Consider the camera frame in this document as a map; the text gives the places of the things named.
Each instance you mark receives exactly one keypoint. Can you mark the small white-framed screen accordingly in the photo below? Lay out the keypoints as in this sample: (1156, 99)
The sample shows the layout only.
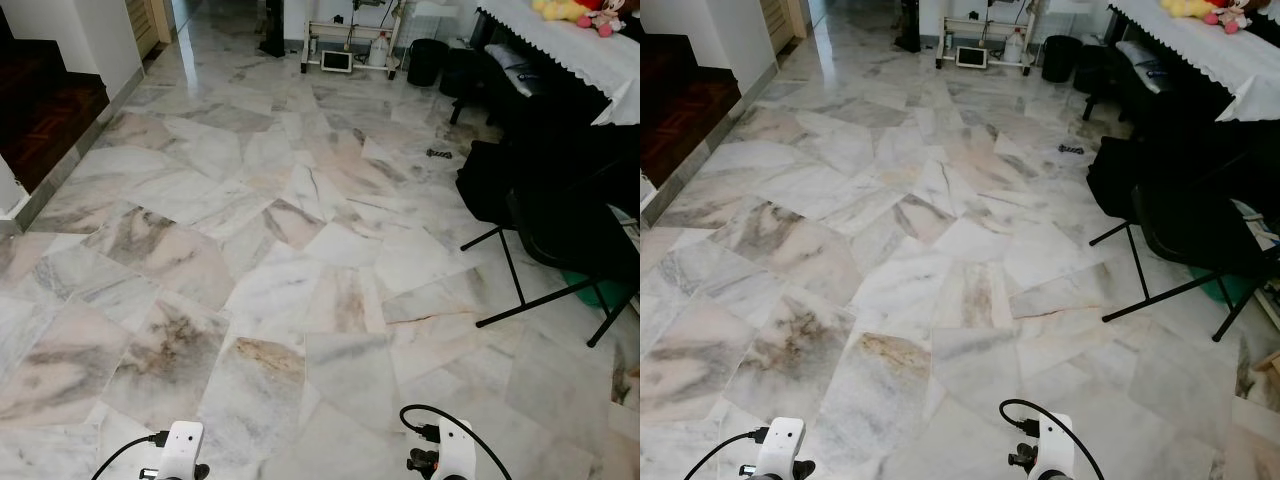
(971, 57)
(337, 61)

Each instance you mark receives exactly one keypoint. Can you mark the grey patterned cushion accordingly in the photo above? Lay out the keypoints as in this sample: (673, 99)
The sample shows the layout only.
(520, 68)
(1140, 65)

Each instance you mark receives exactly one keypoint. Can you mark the yellow plush toy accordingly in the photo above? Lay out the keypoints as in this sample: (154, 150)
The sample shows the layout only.
(1185, 7)
(555, 8)

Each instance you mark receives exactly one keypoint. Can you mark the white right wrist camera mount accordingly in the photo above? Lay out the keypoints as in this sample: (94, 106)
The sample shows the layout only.
(457, 450)
(1057, 445)

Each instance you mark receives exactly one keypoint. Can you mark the green plastic basin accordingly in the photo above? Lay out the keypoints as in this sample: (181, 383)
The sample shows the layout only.
(1228, 288)
(605, 292)

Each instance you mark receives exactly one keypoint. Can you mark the dark wooden step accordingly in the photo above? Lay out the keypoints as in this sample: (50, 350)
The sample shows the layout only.
(685, 110)
(45, 115)

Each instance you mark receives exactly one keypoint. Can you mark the black waste bin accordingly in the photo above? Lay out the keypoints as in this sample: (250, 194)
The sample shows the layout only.
(1061, 58)
(427, 62)

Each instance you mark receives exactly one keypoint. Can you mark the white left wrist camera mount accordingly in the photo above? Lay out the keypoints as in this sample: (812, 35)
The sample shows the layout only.
(182, 450)
(782, 445)

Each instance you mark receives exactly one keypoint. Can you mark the white metal rack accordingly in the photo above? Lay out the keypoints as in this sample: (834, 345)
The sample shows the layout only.
(975, 24)
(340, 28)

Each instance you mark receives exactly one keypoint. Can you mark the white plastic jug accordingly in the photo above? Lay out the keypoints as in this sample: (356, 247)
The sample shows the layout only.
(378, 54)
(1013, 50)

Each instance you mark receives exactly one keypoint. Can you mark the black folding chair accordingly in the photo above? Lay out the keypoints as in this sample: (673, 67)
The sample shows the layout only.
(1190, 225)
(570, 230)

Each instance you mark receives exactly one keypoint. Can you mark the small black floor object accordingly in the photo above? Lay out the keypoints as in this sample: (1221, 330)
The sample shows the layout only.
(440, 153)
(1071, 149)

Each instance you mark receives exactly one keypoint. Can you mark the black chair with cushion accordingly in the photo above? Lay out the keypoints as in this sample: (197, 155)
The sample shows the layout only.
(1185, 105)
(555, 110)

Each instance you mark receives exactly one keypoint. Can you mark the wooden door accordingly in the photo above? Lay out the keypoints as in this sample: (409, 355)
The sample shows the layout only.
(777, 22)
(142, 25)

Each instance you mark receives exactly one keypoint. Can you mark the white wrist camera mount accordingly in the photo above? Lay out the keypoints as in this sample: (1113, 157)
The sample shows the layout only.
(1057, 445)
(457, 450)
(782, 445)
(182, 450)

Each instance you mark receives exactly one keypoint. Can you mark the black standing post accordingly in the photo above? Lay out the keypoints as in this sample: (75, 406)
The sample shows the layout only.
(907, 28)
(271, 30)

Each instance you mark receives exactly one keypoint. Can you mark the white lace tablecloth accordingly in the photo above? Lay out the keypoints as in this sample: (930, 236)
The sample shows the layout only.
(1200, 50)
(570, 45)

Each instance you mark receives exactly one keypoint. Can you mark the red plush toy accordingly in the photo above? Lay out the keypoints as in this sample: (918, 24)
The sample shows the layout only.
(600, 18)
(1230, 15)

